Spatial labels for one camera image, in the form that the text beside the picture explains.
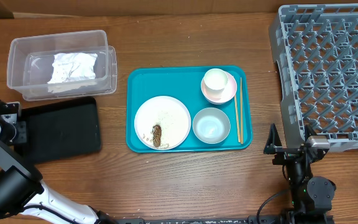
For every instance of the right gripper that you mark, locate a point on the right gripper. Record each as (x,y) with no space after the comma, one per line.
(286,153)

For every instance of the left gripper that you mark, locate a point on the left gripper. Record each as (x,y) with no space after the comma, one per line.
(22,137)

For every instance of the black plastic tray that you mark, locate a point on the black plastic tray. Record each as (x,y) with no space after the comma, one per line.
(60,130)

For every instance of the white napkin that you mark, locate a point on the white napkin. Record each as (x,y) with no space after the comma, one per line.
(72,67)

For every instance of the white cup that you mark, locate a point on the white cup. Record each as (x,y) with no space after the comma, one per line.
(215,81)

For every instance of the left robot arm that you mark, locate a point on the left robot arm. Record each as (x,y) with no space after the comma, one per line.
(23,191)

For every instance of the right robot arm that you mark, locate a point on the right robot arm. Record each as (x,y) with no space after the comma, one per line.
(311,197)

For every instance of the grey dishwasher rack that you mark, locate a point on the grey dishwasher rack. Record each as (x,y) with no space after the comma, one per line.
(315,47)

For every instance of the left wooden chopstick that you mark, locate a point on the left wooden chopstick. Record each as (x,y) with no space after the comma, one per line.
(237,119)

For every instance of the grey bowl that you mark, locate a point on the grey bowl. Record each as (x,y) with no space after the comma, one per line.
(211,125)

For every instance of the clear plastic bin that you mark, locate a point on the clear plastic bin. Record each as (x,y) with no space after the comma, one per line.
(30,59)

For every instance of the large white plate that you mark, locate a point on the large white plate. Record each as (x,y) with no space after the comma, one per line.
(171,114)

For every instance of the brown cardboard backdrop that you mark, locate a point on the brown cardboard backdrop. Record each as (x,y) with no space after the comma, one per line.
(11,8)

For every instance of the teal serving tray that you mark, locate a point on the teal serving tray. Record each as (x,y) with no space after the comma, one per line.
(184,84)

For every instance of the brown food scrap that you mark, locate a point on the brown food scrap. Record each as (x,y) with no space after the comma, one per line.
(156,135)

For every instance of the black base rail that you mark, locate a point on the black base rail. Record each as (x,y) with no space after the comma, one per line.
(194,221)

